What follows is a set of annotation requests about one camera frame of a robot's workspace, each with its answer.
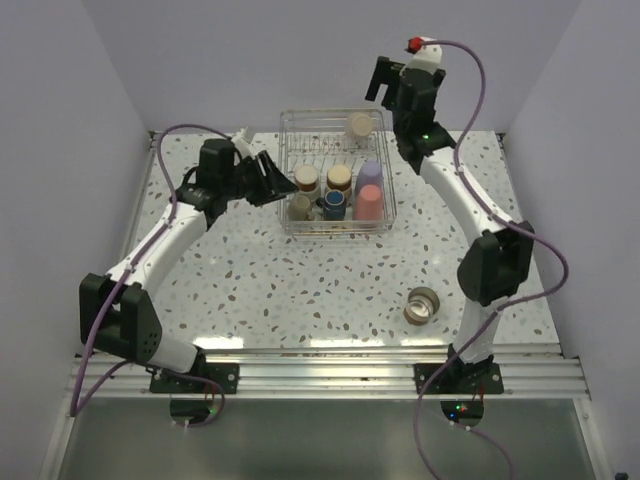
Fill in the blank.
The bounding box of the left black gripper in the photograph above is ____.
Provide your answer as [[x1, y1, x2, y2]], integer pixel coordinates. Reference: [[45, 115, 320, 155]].
[[222, 151, 298, 208]]

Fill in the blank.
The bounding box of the wire dish rack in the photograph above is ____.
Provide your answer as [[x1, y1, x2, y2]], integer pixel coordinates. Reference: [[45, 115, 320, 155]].
[[277, 108, 397, 237]]

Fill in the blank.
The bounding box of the small olive mug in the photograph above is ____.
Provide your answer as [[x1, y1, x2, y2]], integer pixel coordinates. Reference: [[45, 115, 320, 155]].
[[287, 194, 315, 222]]

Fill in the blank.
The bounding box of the steel cup with brown band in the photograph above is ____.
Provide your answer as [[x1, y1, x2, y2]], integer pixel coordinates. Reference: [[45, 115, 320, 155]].
[[326, 164, 352, 198]]

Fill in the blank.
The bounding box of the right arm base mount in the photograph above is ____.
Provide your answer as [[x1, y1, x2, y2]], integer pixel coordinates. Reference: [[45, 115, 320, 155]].
[[425, 361, 505, 395]]

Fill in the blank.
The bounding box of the tall beige cup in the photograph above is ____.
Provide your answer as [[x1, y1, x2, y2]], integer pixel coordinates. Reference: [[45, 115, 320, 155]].
[[345, 112, 375, 141]]

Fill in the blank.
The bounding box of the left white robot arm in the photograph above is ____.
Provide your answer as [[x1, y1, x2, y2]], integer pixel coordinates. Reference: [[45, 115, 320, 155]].
[[79, 138, 298, 393]]

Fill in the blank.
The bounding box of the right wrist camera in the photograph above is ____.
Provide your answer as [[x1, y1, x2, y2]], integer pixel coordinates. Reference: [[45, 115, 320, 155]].
[[402, 36, 443, 75]]

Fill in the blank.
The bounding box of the lavender plastic cup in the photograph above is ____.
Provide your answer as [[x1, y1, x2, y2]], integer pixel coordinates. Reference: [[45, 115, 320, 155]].
[[355, 160, 383, 194]]

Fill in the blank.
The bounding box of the coral pink cup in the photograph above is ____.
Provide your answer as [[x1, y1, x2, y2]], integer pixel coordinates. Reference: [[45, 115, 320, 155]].
[[353, 184, 384, 221]]

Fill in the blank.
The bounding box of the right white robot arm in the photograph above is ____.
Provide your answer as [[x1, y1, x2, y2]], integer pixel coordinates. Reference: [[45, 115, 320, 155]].
[[365, 56, 534, 394]]

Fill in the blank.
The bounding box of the black mug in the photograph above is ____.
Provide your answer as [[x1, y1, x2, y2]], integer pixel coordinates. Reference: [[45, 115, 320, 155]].
[[316, 190, 347, 221]]

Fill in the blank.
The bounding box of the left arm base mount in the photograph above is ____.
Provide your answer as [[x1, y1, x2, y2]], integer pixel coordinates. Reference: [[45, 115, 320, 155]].
[[149, 363, 240, 394]]

